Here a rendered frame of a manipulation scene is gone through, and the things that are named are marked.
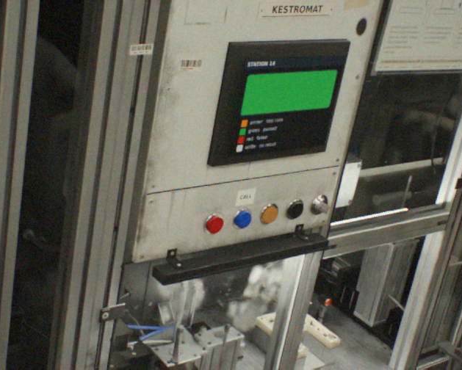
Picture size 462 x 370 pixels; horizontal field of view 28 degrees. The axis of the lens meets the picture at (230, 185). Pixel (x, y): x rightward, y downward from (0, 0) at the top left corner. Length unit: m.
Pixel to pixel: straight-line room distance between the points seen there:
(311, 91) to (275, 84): 0.08
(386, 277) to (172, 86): 1.06
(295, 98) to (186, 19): 0.26
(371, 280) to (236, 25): 1.06
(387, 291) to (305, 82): 0.92
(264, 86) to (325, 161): 0.26
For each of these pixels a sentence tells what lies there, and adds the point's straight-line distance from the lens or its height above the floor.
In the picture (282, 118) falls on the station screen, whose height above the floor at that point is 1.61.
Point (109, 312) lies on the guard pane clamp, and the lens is 1.50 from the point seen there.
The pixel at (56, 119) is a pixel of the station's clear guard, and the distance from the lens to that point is 1.31.
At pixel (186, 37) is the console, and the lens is 1.34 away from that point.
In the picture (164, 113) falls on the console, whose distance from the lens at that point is 1.36.
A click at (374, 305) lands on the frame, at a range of 2.31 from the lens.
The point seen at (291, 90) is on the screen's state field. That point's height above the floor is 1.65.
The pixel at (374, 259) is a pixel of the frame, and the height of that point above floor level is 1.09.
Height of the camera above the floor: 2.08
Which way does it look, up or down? 23 degrees down
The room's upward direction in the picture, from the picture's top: 11 degrees clockwise
